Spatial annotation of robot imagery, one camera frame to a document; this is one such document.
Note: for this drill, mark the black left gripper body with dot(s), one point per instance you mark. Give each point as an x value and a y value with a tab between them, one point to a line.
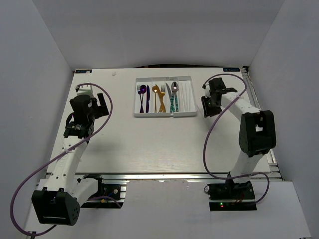
97	111

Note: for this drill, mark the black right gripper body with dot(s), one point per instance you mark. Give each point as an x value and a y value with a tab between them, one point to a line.
217	104

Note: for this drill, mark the green handled silver knife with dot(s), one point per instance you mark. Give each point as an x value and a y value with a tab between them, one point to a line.
170	98

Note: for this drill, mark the purple iridescent fork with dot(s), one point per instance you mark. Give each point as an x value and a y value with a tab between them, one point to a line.
140	99

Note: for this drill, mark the green handled silver spoon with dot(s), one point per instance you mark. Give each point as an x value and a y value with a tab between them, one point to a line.
174	88

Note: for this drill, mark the purple iridescent spoon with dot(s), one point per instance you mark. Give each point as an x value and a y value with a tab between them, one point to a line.
142	97

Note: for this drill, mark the gold knife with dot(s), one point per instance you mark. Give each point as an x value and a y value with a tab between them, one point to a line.
159	100

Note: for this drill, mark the purple iridescent knife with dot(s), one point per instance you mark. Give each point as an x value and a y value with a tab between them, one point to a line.
148	99

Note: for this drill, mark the gold fork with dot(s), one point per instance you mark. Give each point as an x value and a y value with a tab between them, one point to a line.
161	98

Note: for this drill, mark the gold spoon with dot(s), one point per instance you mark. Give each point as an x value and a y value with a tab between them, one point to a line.
155	90

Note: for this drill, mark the green handled silver fork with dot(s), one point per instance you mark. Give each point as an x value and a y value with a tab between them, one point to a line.
175	101

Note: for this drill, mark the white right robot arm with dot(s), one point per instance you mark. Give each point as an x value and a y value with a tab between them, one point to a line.
227	104

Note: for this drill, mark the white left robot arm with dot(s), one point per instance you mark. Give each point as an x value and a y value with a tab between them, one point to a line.
59	202

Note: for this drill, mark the white divided utensil tray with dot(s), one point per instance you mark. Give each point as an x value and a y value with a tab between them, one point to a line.
141	97

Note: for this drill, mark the blue right corner label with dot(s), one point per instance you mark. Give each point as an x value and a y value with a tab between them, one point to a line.
231	69

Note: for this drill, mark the blue corner label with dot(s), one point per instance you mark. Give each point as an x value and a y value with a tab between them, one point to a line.
83	71
231	69

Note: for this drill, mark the blue left corner label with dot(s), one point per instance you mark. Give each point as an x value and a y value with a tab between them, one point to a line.
83	71

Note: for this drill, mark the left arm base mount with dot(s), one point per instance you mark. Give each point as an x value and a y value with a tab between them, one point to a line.
108	193

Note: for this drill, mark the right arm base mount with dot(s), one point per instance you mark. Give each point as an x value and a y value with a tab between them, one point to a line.
229	197

